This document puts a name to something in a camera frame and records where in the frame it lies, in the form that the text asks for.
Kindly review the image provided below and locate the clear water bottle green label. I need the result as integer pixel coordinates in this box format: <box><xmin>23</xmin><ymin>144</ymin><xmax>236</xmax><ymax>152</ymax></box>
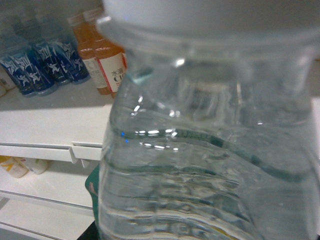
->
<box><xmin>98</xmin><ymin>0</ymin><xmax>320</xmax><ymax>240</ymax></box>

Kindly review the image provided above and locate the orange drink bottle white label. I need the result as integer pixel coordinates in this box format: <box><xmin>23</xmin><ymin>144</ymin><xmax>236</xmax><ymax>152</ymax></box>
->
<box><xmin>83</xmin><ymin>6</ymin><xmax>127</xmax><ymax>98</ymax></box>

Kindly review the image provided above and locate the blue sports drink bottle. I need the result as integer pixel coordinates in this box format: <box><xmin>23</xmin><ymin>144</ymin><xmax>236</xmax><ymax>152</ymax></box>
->
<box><xmin>0</xmin><ymin>37</ymin><xmax>59</xmax><ymax>97</ymax></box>

